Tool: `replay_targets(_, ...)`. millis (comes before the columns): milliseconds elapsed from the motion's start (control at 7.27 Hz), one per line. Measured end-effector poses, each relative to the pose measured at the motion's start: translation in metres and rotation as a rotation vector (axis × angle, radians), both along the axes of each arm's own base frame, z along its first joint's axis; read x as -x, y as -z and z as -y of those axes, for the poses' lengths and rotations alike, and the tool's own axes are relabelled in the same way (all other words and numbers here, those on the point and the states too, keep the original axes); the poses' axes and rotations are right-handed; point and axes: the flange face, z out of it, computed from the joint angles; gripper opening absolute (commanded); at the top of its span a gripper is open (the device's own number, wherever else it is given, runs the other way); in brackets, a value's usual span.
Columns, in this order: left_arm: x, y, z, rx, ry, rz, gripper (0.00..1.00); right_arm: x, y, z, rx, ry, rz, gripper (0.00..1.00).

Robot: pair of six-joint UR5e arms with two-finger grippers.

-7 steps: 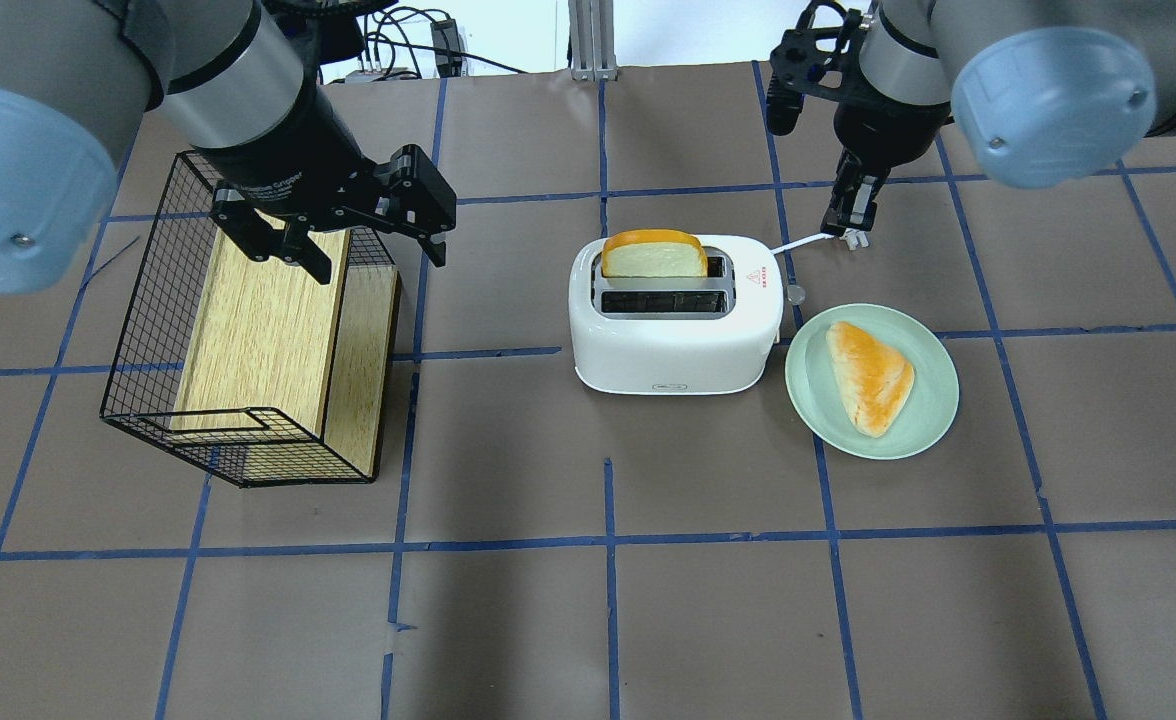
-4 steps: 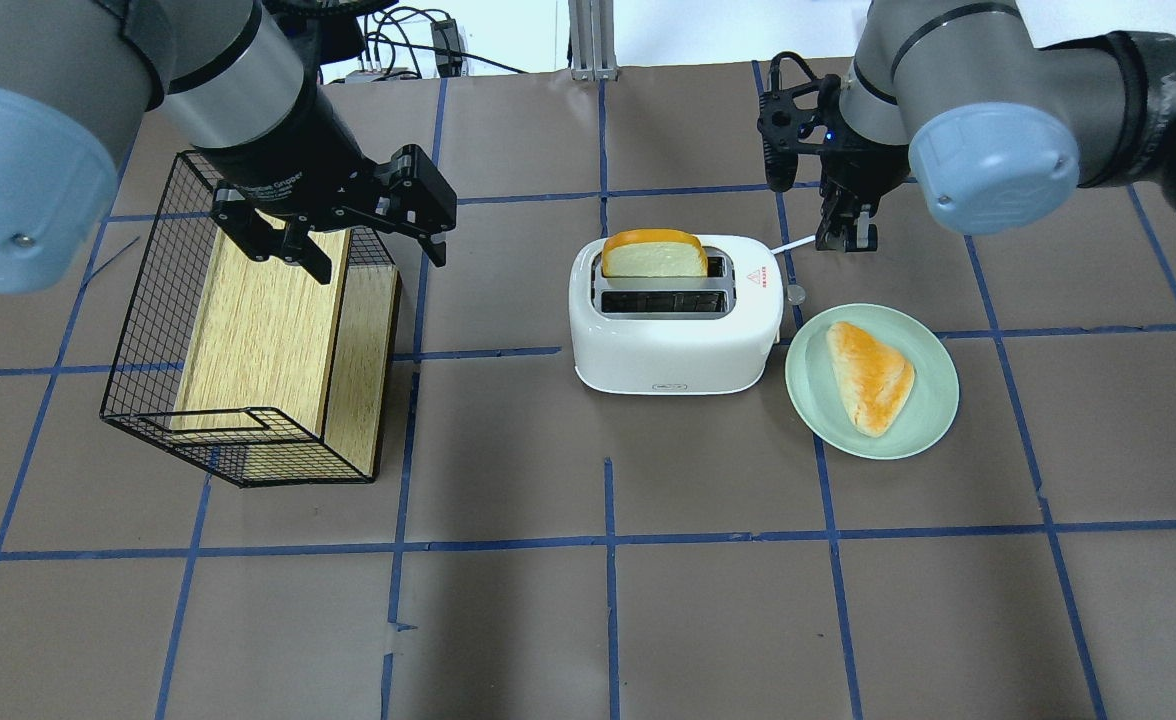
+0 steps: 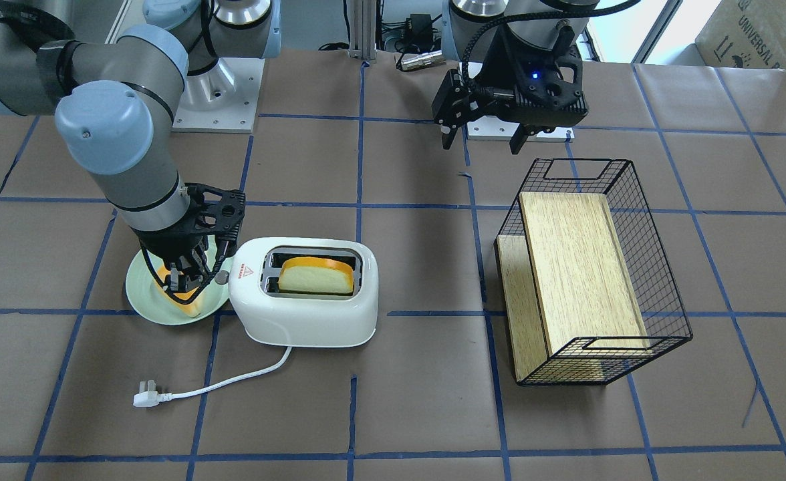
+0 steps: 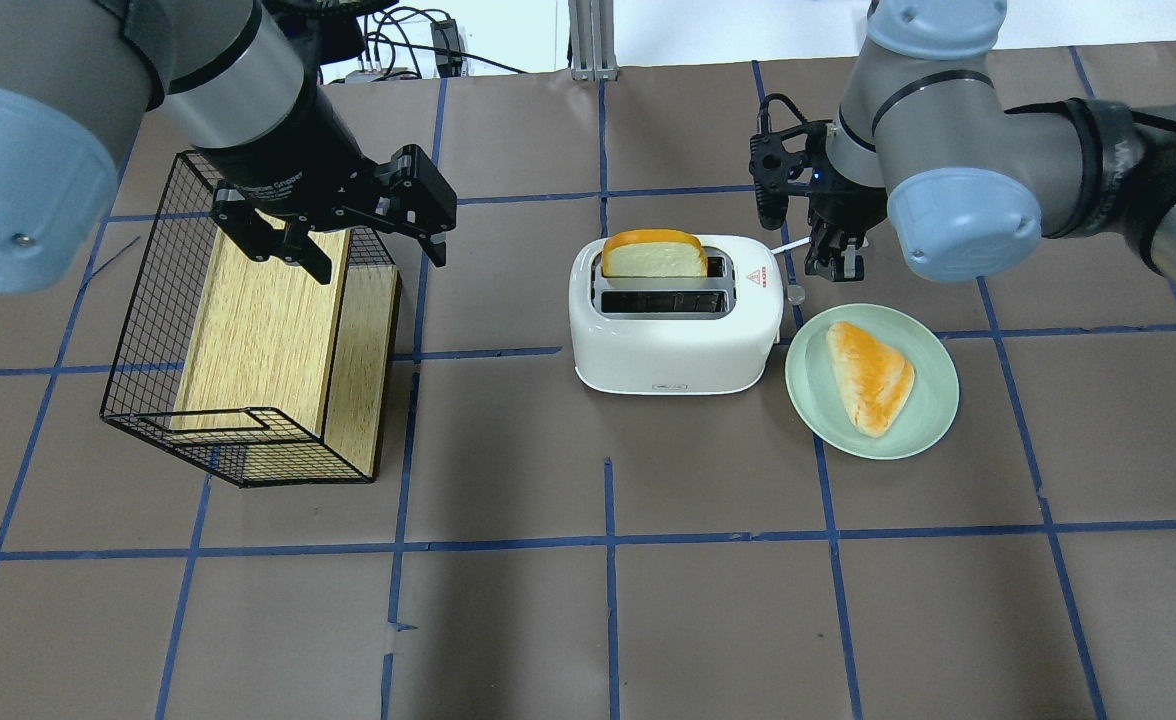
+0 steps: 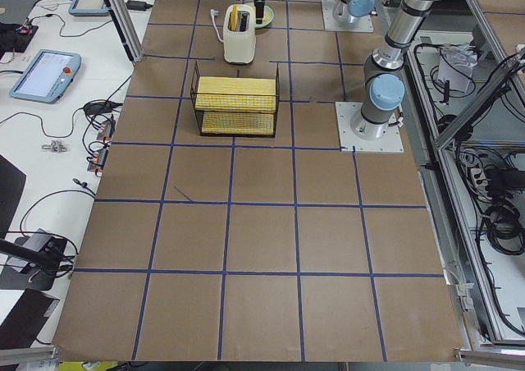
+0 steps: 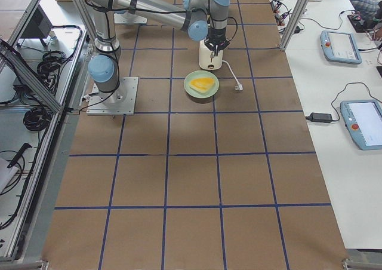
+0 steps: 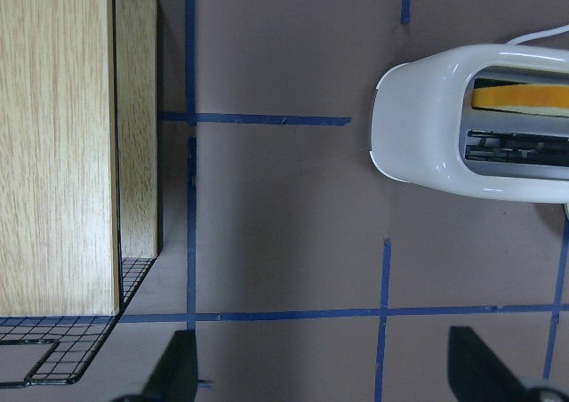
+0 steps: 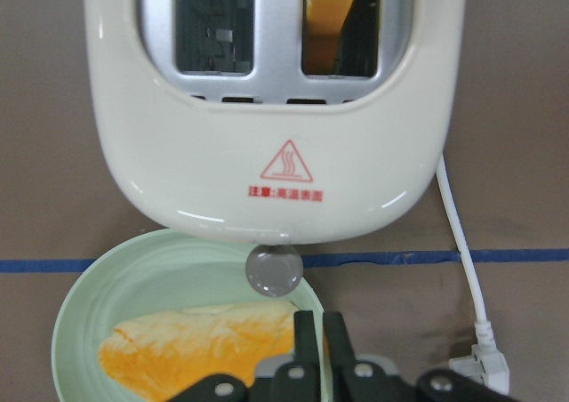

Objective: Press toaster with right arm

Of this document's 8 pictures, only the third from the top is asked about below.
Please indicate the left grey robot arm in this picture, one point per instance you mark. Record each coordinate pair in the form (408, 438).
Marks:
(468, 25)

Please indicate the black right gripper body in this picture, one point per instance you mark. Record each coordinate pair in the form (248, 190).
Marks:
(163, 243)

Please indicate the light green plate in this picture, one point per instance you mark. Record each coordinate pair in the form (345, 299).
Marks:
(148, 301)

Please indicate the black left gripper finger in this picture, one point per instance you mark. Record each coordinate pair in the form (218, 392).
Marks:
(451, 107)
(521, 134)

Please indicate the black wire basket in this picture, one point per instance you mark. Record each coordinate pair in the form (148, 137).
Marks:
(657, 294)

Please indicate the cardboard box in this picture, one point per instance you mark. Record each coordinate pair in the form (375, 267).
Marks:
(745, 34)

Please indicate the white two-slot toaster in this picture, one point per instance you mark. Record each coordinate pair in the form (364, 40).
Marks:
(280, 318)

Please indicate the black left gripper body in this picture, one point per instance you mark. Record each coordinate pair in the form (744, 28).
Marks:
(500, 68)

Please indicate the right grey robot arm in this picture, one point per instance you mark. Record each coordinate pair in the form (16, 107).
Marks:
(114, 104)

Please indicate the triangular bread on plate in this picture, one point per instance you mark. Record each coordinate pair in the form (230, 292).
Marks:
(188, 303)

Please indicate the aluminium frame post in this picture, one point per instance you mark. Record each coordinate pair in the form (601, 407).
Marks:
(362, 29)

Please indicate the bread slice in toaster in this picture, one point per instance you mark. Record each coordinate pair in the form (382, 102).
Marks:
(316, 275)

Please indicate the wooden board in basket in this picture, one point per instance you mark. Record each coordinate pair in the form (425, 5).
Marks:
(572, 312)

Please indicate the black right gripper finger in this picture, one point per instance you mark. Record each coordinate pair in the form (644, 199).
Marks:
(215, 253)
(178, 283)

